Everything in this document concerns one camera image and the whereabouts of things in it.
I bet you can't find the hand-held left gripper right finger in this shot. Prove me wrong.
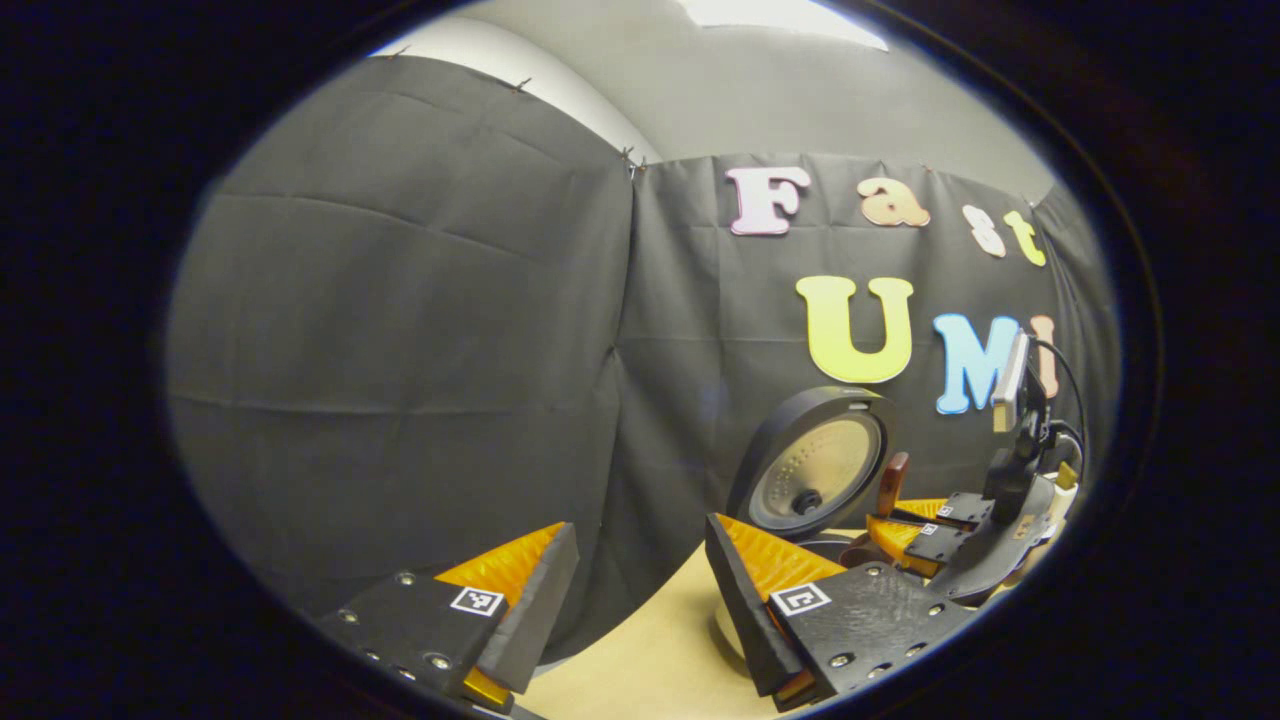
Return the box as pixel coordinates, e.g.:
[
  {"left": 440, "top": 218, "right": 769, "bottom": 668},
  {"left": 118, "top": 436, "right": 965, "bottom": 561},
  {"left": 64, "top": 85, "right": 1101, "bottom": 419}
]
[{"left": 703, "top": 514, "right": 976, "bottom": 713}]

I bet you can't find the black backdrop cloth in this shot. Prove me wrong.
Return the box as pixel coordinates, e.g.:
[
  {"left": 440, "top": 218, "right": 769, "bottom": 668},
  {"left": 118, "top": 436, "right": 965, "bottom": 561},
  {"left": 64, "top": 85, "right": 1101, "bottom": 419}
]
[{"left": 165, "top": 55, "right": 1121, "bottom": 661}]

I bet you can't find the dark lidded rice cooker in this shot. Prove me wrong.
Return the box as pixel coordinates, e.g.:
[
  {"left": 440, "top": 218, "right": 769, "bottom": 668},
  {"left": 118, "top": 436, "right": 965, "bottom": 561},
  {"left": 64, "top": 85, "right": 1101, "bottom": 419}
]
[{"left": 713, "top": 385, "right": 901, "bottom": 661}]

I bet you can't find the black cable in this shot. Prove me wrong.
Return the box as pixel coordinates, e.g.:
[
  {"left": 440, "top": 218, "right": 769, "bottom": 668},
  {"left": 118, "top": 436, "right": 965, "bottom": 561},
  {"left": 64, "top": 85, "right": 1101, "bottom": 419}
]
[{"left": 1035, "top": 340, "right": 1091, "bottom": 471}]

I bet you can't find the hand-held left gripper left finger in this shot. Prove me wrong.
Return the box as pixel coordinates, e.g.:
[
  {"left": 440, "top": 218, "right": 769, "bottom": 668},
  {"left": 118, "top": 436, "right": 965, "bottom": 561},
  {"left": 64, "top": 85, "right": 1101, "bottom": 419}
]
[{"left": 318, "top": 522, "right": 581, "bottom": 716}]

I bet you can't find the large ceiling light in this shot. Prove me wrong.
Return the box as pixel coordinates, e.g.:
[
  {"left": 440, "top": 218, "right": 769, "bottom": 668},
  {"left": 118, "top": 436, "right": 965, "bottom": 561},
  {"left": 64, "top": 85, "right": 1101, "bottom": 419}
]
[{"left": 680, "top": 0, "right": 889, "bottom": 51}]

